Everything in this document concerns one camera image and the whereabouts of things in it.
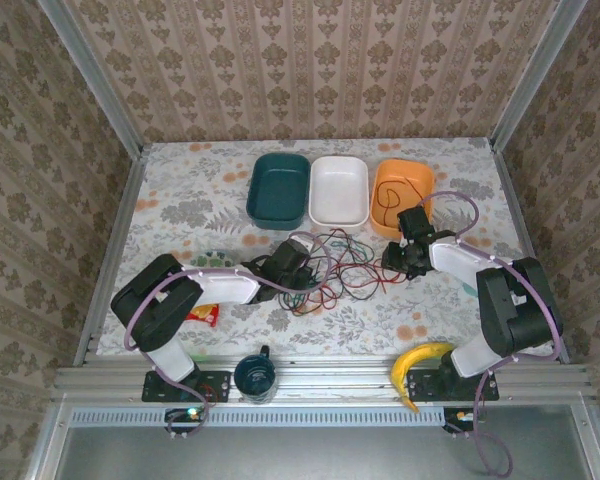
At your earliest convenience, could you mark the teal plastic tray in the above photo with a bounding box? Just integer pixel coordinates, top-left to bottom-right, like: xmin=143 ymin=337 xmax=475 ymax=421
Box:
xmin=245 ymin=152 xmax=312 ymax=232

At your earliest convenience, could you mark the white plastic tray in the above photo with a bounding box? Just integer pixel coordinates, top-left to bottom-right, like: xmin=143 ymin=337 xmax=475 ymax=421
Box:
xmin=307 ymin=155 xmax=371 ymax=228

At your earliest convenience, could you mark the floral patterned plate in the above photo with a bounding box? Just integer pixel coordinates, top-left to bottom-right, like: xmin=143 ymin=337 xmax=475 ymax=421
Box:
xmin=189 ymin=249 xmax=234 ymax=269

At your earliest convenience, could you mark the orange plastic tray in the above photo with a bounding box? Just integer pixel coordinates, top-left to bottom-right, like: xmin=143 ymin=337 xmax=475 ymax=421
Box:
xmin=368 ymin=158 xmax=437 ymax=238

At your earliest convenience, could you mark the red snack packet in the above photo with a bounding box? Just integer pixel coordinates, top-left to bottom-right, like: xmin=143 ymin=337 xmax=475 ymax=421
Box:
xmin=185 ymin=303 xmax=221 ymax=328

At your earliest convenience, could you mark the yellow banana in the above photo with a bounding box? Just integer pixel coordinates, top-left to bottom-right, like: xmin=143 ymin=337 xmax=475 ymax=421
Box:
xmin=389 ymin=342 xmax=456 ymax=414

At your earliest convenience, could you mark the dark blue mug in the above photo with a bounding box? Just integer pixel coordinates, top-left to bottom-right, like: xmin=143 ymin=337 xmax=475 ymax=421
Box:
xmin=233 ymin=344 xmax=279 ymax=405

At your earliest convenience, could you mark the floral tablecloth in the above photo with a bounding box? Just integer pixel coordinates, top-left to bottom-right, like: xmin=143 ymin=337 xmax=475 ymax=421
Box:
xmin=97 ymin=137 xmax=566 ymax=359

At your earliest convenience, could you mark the small circuit board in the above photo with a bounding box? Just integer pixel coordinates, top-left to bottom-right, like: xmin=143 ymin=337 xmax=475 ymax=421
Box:
xmin=443 ymin=407 xmax=482 ymax=434
xmin=164 ymin=407 xmax=207 ymax=434

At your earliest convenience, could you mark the grey metal panel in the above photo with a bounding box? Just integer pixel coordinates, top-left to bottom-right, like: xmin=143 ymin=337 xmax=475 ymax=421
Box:
xmin=54 ymin=425 xmax=594 ymax=480

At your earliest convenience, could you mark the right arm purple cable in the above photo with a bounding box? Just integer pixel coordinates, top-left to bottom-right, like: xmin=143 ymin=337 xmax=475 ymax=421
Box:
xmin=417 ymin=191 xmax=565 ymax=477

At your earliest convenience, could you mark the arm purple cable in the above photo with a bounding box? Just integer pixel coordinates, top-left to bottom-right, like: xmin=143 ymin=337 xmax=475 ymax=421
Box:
xmin=417 ymin=191 xmax=565 ymax=477
xmin=123 ymin=230 xmax=332 ymax=441

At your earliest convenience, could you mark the aluminium table edge rail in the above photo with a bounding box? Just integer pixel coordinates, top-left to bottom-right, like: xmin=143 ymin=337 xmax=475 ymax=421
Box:
xmin=53 ymin=356 xmax=595 ymax=402

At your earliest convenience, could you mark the aluminium side rail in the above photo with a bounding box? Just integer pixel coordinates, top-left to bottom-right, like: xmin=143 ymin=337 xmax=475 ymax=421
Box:
xmin=488 ymin=139 xmax=572 ymax=364
xmin=73 ymin=149 xmax=150 ymax=367

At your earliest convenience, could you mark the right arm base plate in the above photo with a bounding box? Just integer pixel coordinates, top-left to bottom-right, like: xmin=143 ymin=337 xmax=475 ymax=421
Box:
xmin=404 ymin=368 xmax=502 ymax=402

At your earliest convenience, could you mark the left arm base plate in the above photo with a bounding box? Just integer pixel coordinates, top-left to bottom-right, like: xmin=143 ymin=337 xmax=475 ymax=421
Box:
xmin=141 ymin=370 xmax=232 ymax=403

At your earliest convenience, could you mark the grey slotted cable duct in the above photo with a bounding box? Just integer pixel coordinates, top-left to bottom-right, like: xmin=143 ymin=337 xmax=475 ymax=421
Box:
xmin=69 ymin=406 xmax=452 ymax=429

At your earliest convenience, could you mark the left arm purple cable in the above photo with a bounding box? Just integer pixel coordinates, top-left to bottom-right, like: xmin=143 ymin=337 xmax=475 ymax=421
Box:
xmin=123 ymin=230 xmax=332 ymax=441

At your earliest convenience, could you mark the aluminium corner post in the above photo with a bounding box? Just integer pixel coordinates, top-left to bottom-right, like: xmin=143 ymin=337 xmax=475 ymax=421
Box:
xmin=489 ymin=0 xmax=589 ymax=151
xmin=36 ymin=0 xmax=149 ymax=157

